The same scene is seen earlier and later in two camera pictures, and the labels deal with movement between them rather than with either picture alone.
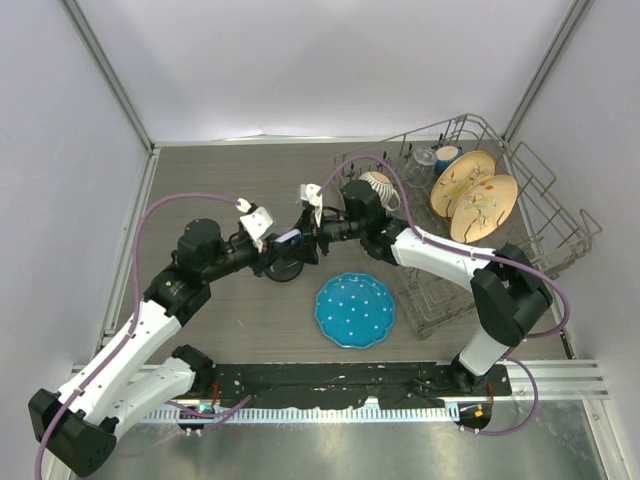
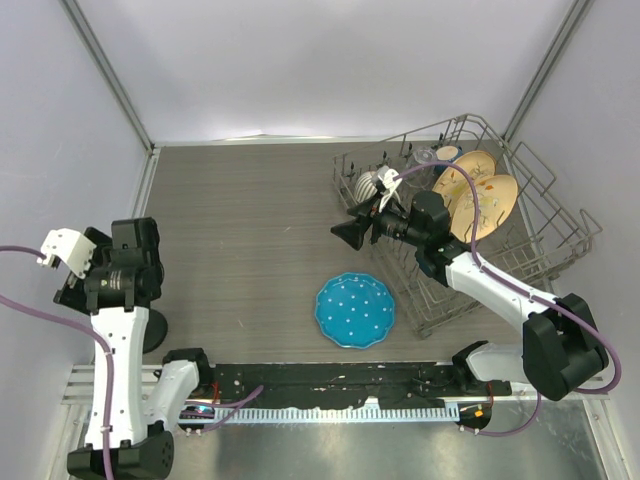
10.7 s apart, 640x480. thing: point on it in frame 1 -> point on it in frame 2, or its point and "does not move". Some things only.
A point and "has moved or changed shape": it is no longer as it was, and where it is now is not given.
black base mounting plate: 320,383 does not move
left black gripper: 261,259 -> 75,295
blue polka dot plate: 355,309 does not move
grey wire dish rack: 459,177 does not move
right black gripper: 311,232 -> 353,231
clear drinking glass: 420,167 does not move
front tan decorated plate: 481,207 does not move
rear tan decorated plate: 457,176 does not move
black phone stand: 281,265 has moved or changed shape
